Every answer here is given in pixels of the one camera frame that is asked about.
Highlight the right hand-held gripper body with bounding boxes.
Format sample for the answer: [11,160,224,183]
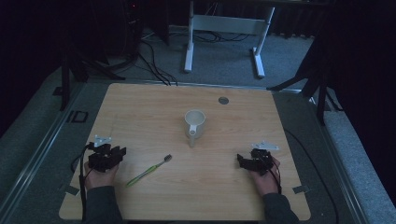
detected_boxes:
[247,140,280,176]

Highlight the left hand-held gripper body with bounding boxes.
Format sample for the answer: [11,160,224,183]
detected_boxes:
[88,134,123,173]

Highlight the green toothbrush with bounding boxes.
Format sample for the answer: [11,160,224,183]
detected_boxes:
[125,153,173,189]

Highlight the white cup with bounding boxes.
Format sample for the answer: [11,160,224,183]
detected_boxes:
[184,108,207,148]

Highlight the person's left hand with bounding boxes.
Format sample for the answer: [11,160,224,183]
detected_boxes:
[83,161,120,190]

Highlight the person's right hand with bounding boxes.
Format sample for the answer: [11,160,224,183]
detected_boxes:
[247,156,281,197]

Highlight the grey tape strip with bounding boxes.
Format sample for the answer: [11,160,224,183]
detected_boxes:
[291,185,311,195]
[60,183,80,197]

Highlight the black tripod stand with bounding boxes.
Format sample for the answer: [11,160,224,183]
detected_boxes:
[51,43,126,112]
[266,46,344,127]

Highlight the dark computer tower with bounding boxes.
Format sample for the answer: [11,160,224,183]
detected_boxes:
[121,0,146,59]

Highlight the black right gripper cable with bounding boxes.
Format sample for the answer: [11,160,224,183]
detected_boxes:
[266,159,283,194]

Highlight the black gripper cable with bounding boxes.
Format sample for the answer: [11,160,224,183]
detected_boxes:
[70,142,95,222]
[266,159,283,194]

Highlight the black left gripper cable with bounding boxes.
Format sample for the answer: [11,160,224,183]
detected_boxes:
[70,142,95,222]

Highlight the aluminium floor rail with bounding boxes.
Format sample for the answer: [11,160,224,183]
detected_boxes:
[309,95,372,224]
[0,81,88,217]

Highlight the thin black floor cable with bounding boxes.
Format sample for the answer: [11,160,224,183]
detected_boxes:
[283,128,341,224]

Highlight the black floor cables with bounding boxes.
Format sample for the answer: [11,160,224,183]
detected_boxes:
[136,39,179,87]

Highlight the white metal desk frame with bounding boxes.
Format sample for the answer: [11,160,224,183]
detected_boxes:
[183,0,276,79]

